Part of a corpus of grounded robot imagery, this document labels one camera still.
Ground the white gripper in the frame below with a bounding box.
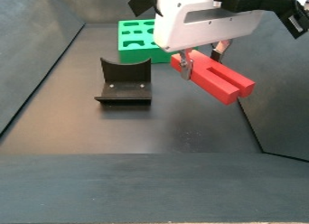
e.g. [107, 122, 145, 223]
[154, 0, 264, 80]

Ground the red double-square block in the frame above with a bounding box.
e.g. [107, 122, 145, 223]
[169, 50, 257, 107]

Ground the green foam shape board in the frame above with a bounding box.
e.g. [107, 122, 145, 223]
[118, 19, 198, 65]

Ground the black curved stand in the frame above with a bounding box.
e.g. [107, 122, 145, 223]
[94, 58, 153, 104]

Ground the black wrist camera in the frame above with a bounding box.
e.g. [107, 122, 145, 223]
[221, 0, 309, 39]
[128, 0, 157, 16]

